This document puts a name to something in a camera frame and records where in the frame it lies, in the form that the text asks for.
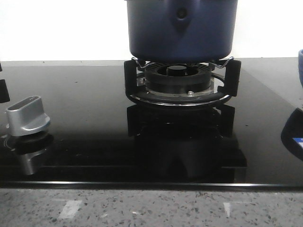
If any black pan support grate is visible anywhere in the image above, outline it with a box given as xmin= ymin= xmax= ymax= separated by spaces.
xmin=124 ymin=57 xmax=241 ymax=108

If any black left pan support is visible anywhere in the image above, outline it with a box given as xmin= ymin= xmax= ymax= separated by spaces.
xmin=0 ymin=61 xmax=11 ymax=104

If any silver stove control knob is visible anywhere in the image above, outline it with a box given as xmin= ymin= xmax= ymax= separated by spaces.
xmin=6 ymin=96 xmax=50 ymax=137

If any dark blue cooking pot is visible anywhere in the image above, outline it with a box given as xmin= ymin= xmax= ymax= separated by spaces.
xmin=126 ymin=0 xmax=238 ymax=63

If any black gas burner head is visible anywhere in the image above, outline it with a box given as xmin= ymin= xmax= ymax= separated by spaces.
xmin=144 ymin=63 xmax=212 ymax=94

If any blue sticker on cooktop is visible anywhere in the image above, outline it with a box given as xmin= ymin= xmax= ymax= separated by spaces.
xmin=293 ymin=138 xmax=303 ymax=148

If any black glass gas cooktop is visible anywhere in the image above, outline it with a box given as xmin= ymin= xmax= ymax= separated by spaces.
xmin=0 ymin=58 xmax=303 ymax=191

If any light blue plastic bowl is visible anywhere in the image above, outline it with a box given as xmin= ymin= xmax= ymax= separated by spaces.
xmin=298 ymin=49 xmax=303 ymax=87

